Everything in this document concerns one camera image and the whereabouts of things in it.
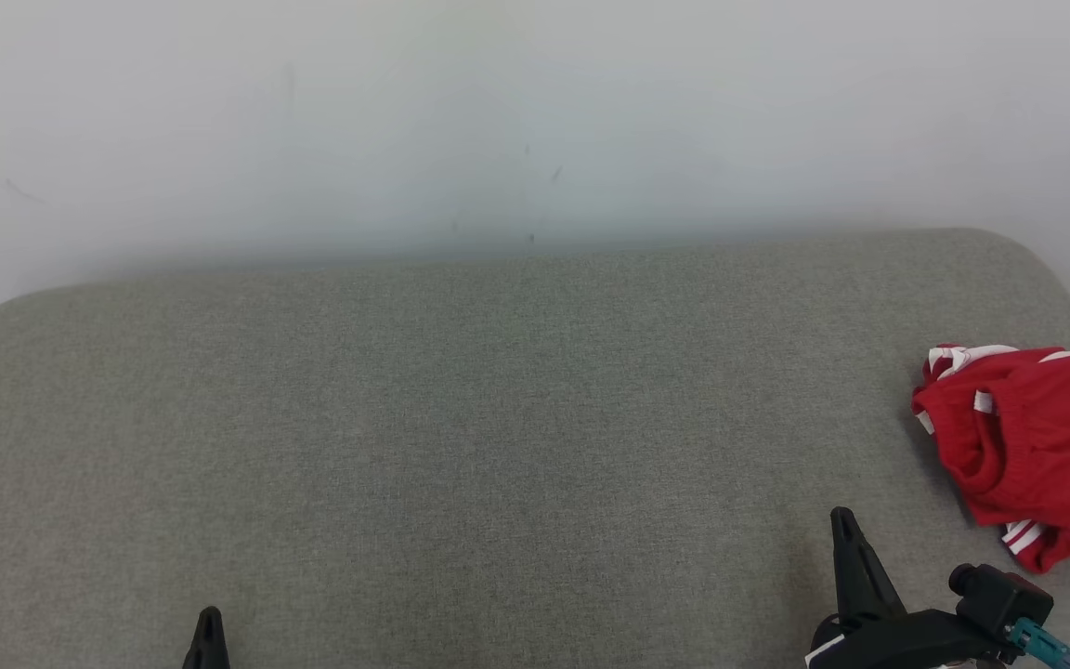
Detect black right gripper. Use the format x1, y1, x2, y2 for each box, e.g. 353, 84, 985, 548
806, 507, 1010, 669

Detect grey fabric sofa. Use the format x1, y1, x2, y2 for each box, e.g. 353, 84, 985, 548
0, 228, 1070, 669

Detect teal cable connector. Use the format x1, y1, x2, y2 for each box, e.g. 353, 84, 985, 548
1009, 618, 1070, 669

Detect red shorts with white trim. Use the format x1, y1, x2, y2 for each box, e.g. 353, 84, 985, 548
911, 346, 1070, 554

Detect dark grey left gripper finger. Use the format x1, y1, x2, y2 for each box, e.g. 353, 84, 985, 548
182, 607, 231, 669

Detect red jersey with white trim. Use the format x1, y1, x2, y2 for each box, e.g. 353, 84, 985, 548
923, 344, 1070, 575

